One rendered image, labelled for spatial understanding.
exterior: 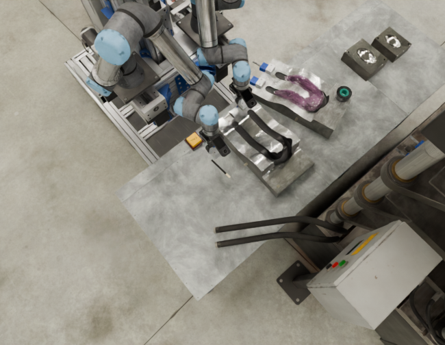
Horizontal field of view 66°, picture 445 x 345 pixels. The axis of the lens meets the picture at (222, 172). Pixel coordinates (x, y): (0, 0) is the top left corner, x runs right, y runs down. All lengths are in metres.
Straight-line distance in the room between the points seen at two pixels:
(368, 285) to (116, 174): 2.13
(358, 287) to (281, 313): 1.48
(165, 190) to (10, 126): 1.85
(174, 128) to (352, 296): 1.88
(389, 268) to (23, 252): 2.47
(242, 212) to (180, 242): 0.35
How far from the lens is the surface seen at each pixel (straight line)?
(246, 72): 1.51
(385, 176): 1.15
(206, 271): 1.73
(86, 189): 2.86
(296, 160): 1.81
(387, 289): 1.15
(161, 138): 2.60
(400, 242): 1.18
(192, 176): 1.83
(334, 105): 1.94
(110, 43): 1.25
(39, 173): 3.07
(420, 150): 1.02
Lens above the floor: 2.53
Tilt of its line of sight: 71 degrees down
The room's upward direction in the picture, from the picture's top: 5 degrees counter-clockwise
